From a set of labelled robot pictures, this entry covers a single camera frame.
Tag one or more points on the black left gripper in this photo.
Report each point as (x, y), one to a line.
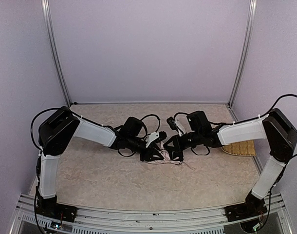
(146, 152)

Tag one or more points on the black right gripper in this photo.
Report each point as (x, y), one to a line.
(176, 145)

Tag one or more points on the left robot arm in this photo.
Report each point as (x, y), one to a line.
(59, 129)

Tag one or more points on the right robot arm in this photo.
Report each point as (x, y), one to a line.
(273, 126)

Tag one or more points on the woven bamboo tray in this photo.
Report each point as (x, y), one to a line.
(244, 148)

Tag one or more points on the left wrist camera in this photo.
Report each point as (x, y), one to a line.
(155, 138)

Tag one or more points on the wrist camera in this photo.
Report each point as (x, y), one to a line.
(175, 125)
(155, 138)

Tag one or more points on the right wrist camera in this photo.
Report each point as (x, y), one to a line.
(175, 125)

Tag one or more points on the aluminium front rail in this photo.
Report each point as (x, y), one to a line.
(90, 220)

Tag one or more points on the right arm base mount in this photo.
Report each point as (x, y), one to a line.
(245, 210)

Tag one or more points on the right aluminium frame post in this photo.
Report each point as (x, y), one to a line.
(244, 51)

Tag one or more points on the aluminium frame post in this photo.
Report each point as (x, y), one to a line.
(244, 51)
(50, 31)

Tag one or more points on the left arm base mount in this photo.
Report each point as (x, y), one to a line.
(52, 209)

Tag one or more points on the left aluminium frame post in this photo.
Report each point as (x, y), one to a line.
(50, 31)

